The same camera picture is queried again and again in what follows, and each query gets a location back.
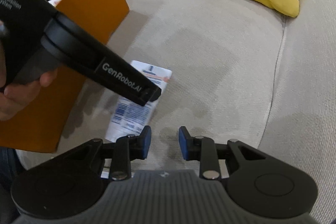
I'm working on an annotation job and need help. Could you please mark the orange cardboard storage box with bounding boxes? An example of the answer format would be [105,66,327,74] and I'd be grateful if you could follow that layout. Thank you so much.
[1,0,129,153]

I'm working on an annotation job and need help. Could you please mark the white hand cream tube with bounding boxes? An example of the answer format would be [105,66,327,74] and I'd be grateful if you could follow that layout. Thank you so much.
[105,60,172,142]

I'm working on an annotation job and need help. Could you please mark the person's left hand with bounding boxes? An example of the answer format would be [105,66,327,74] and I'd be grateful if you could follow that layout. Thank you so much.
[1,69,58,121]

